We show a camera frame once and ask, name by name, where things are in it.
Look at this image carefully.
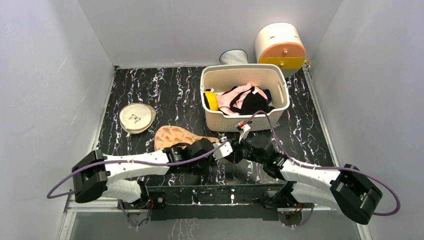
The orange floral bra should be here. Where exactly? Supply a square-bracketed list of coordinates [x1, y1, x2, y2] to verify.
[154, 125, 219, 151]

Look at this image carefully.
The round beige mesh laundry bag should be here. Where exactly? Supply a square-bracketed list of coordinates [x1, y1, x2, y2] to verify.
[118, 103, 156, 136]

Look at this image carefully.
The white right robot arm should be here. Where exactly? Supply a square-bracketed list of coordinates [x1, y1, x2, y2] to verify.
[226, 135, 383, 225]

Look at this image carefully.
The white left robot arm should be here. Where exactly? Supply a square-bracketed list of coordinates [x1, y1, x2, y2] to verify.
[71, 138, 219, 208]

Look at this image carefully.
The black bra in basket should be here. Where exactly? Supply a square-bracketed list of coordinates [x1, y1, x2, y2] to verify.
[228, 86, 275, 115]

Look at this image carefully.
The pink bra in basket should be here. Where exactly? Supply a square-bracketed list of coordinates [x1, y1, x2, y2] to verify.
[216, 84, 270, 116]

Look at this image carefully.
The white mesh cylinder bag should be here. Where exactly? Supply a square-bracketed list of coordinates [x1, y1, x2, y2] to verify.
[219, 49, 249, 65]

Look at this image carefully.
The dark blue garment in basket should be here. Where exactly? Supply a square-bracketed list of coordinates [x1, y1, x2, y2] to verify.
[262, 89, 272, 104]

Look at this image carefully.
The cream perforated plastic basket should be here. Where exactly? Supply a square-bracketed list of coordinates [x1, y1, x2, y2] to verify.
[200, 64, 290, 132]

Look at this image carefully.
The yellow garment in basket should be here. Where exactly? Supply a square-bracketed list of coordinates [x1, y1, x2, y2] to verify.
[203, 90, 219, 111]

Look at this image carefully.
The cream orange drawer box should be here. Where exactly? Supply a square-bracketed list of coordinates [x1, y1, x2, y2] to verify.
[254, 22, 306, 78]

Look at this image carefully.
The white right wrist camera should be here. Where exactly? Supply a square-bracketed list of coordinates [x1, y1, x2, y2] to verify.
[236, 121, 251, 144]

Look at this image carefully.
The aluminium front frame rail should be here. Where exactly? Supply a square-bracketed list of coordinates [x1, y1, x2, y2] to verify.
[65, 182, 354, 211]

